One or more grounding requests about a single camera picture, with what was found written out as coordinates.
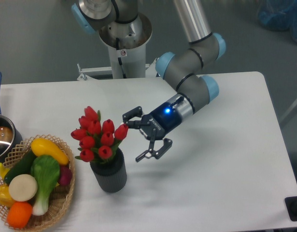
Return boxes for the purple red radish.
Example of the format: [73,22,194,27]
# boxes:
[58,166,72,186]

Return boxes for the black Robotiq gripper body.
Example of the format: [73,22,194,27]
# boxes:
[140,102,182,140]

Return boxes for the yellow squash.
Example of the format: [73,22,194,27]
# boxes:
[30,138,70,165]

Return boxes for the blue handled saucepan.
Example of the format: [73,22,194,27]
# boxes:
[0,72,22,162]

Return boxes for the orange fruit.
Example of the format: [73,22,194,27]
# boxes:
[6,202,32,229]

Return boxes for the yellow bell pepper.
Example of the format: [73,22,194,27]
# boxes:
[0,184,15,208]

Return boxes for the black device at table edge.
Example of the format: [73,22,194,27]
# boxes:
[284,196,297,221]

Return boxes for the woven wicker basket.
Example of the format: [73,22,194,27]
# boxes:
[0,134,75,232]

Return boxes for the yellow banana tip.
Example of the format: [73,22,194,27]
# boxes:
[0,162,10,179]

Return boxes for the round white radish slice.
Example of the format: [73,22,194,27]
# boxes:
[9,174,38,202]

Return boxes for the red tulip bouquet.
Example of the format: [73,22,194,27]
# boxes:
[71,106,128,165]

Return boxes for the dark grey ribbed vase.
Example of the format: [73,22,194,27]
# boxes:
[90,148,127,193]

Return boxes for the green bok choy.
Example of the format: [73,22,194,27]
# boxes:
[30,155,60,216]

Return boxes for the dark green cucumber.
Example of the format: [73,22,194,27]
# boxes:
[4,149,37,185]

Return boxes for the blue plastic bag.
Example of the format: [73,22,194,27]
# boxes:
[256,0,297,43]

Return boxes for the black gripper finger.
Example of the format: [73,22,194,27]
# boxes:
[122,106,144,130]
[135,138,173,162]

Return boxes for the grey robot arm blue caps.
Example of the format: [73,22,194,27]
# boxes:
[71,0,226,161]

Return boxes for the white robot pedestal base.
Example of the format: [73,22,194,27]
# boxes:
[76,12,163,81]

